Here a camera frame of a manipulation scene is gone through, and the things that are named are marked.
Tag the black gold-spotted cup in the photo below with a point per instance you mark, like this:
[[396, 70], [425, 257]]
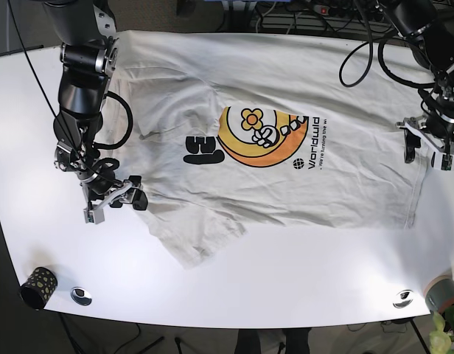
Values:
[[38, 288]]

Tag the right silver table grommet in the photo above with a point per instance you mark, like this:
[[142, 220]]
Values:
[[403, 299]]

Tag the left silver table grommet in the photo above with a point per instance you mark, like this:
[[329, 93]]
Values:
[[81, 296]]

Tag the grey plant pot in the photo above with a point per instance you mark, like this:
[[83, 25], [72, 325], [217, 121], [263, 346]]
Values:
[[439, 294]]

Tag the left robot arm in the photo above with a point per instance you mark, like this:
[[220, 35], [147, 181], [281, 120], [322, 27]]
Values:
[[418, 25]]

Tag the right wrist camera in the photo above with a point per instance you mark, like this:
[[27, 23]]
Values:
[[94, 216]]

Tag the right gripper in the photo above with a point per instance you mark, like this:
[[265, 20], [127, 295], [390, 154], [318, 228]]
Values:
[[100, 192]]

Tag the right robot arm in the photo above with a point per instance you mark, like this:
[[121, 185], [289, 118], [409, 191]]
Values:
[[88, 53]]

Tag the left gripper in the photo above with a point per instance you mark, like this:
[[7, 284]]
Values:
[[435, 129]]

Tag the white printed T-shirt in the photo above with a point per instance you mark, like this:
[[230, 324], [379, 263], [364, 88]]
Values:
[[231, 129]]

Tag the silver table grommet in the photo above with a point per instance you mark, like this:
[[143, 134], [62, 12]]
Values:
[[81, 296], [403, 299]]

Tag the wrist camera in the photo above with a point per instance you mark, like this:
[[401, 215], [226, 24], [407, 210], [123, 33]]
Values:
[[442, 161], [94, 216]]

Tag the green potted plant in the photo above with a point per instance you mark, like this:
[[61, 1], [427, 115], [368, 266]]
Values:
[[442, 337]]

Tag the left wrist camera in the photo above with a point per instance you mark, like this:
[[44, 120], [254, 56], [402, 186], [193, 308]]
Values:
[[442, 161]]

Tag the power strip red switch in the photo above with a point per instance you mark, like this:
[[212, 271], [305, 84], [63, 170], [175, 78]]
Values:
[[335, 12]]

